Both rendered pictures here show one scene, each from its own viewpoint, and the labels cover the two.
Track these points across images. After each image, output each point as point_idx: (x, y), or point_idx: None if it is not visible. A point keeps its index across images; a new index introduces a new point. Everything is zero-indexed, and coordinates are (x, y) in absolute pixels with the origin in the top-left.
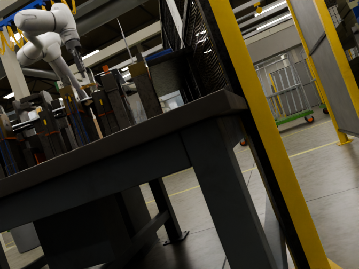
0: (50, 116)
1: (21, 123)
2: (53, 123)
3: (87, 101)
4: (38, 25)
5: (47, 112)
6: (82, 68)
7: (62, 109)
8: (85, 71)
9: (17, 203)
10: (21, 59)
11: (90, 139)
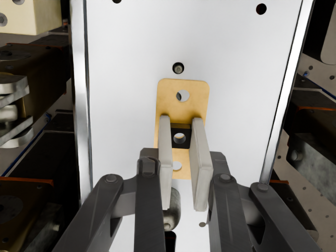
0: (303, 211)
1: None
2: (293, 196)
3: (211, 119)
4: None
5: (313, 224)
6: (268, 187)
7: (206, 216)
8: (158, 175)
9: None
10: None
11: (310, 82)
